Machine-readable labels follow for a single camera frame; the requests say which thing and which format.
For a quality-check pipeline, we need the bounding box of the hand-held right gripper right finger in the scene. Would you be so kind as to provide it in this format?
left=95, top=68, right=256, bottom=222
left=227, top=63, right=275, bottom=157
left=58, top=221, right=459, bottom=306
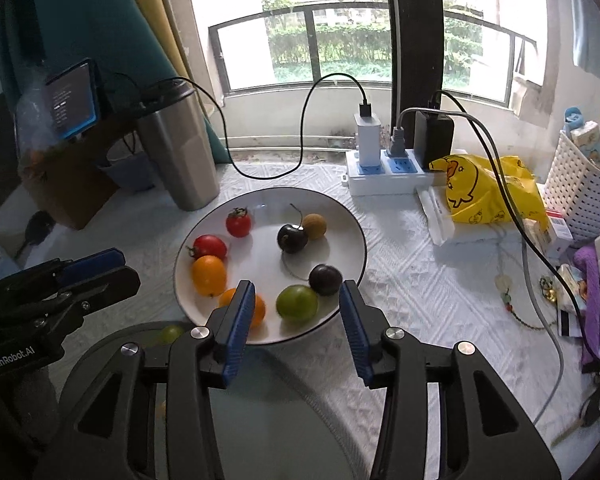
left=339, top=279, right=563, bottom=480

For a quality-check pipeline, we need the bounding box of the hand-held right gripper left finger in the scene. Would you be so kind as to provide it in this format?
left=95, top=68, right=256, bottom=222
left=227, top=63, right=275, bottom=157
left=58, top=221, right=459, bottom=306
left=32, top=280, right=257, bottom=480

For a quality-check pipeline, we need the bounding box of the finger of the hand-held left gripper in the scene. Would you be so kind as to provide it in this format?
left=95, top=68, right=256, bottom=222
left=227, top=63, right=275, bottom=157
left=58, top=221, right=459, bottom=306
left=0, top=247, right=127, bottom=295
left=30, top=266, right=142, bottom=331

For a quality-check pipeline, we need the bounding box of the round orange citrus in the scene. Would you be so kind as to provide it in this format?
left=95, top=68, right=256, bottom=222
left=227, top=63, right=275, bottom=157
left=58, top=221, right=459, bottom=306
left=219, top=287, right=267, bottom=329

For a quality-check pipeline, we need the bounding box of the dark purple plum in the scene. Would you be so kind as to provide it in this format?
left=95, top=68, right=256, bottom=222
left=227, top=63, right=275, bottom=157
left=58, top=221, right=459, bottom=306
left=277, top=204, right=310, bottom=255
left=308, top=263, right=343, bottom=296

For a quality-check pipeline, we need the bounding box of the large green plum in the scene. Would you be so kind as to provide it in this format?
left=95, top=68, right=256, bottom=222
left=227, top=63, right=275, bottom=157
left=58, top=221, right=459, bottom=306
left=276, top=285, right=320, bottom=323

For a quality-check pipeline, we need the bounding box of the small green plum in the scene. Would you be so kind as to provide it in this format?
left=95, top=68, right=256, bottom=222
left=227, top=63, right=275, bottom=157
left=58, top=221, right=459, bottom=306
left=157, top=324, right=185, bottom=345

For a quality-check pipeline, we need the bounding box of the white round plate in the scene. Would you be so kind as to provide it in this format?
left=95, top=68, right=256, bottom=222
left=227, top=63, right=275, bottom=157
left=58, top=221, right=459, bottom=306
left=173, top=187, right=367, bottom=345

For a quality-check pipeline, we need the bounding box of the red cherry tomato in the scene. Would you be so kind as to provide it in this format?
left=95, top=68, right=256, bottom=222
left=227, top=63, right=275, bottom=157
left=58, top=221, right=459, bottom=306
left=225, top=207, right=252, bottom=238
left=187, top=234, right=228, bottom=261

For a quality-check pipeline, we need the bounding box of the grey round tray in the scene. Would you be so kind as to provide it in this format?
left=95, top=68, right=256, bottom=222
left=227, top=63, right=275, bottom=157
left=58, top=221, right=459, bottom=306
left=47, top=319, right=366, bottom=480

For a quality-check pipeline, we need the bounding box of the tan longan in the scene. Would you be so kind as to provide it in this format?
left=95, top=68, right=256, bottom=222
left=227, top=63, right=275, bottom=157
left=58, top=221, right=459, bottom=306
left=301, top=213, right=327, bottom=239

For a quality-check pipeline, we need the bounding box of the cardboard box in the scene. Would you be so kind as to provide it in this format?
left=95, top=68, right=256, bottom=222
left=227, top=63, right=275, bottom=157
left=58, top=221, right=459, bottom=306
left=22, top=105, right=146, bottom=231

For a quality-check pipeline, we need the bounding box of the white paper packet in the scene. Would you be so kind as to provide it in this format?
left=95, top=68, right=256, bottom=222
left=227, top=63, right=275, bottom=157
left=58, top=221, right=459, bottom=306
left=415, top=185, right=531, bottom=247

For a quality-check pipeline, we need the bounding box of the stainless steel tumbler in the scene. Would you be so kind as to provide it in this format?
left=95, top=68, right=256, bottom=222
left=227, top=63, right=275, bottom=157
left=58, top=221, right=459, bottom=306
left=135, top=78, right=221, bottom=212

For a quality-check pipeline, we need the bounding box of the clear plastic bag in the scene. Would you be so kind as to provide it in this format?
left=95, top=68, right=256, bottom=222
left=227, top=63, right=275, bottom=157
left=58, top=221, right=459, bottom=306
left=12, top=85, right=61, bottom=181

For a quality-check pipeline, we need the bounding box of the white power strip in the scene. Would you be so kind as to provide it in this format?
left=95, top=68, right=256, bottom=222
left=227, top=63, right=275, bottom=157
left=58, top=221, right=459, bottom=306
left=344, top=149, right=468, bottom=197

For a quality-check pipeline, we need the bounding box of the tablet with blue case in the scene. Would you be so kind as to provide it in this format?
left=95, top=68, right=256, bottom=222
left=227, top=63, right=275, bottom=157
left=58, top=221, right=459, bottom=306
left=44, top=58, right=101, bottom=141

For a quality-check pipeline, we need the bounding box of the yellow printed plastic bag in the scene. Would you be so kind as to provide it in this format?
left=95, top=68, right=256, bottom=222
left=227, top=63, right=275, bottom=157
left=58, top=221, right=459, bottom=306
left=428, top=154, right=551, bottom=231

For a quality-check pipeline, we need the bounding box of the white charger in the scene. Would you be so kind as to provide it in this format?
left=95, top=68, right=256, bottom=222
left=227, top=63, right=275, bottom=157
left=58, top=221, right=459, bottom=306
left=354, top=112, right=382, bottom=168

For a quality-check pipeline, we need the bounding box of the black charger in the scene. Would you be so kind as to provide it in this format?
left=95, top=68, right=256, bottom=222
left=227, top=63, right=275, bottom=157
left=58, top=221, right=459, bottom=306
left=413, top=110, right=455, bottom=171

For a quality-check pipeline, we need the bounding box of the small printed packet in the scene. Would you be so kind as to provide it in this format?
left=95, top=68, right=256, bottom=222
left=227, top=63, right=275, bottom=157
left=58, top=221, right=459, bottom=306
left=555, top=264, right=588, bottom=306

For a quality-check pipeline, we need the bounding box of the red and white small box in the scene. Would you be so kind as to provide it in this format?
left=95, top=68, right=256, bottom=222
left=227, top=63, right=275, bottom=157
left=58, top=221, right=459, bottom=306
left=545, top=207, right=576, bottom=256

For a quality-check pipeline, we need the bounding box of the teal curtain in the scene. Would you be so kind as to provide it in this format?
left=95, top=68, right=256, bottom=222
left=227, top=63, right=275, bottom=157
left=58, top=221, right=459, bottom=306
left=0, top=0, right=231, bottom=166

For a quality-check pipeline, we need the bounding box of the yellow curtain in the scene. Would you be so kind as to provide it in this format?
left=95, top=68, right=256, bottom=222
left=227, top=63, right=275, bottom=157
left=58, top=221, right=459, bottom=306
left=117, top=0, right=196, bottom=96

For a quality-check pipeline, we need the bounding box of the white perforated basket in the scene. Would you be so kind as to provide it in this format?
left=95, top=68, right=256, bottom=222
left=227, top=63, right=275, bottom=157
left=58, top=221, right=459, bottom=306
left=544, top=130, right=600, bottom=231

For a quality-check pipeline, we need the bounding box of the balcony railing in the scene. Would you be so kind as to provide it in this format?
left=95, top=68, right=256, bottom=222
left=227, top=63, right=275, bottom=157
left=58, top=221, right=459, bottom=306
left=207, top=2, right=538, bottom=108

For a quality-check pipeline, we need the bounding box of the printed tissue packet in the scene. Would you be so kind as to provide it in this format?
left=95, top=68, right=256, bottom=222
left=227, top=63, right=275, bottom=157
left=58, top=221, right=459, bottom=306
left=562, top=106, right=600, bottom=161

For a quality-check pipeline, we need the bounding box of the beaded cord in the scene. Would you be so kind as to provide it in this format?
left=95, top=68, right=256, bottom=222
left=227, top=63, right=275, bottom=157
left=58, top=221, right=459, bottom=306
left=495, top=240, right=546, bottom=331

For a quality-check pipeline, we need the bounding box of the grey cable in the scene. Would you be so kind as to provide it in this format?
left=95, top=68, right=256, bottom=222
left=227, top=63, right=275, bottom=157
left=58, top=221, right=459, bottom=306
left=387, top=107, right=566, bottom=426

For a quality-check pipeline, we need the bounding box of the thick black cable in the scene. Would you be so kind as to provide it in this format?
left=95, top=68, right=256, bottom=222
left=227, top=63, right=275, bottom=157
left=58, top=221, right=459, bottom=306
left=427, top=89, right=588, bottom=313

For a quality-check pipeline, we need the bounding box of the thin black charging cable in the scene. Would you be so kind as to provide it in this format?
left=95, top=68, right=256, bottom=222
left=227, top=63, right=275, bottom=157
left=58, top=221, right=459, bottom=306
left=140, top=74, right=373, bottom=179

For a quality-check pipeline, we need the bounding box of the dark door frame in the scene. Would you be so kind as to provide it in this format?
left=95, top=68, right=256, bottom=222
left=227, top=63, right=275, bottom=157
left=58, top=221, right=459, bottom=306
left=382, top=0, right=443, bottom=126

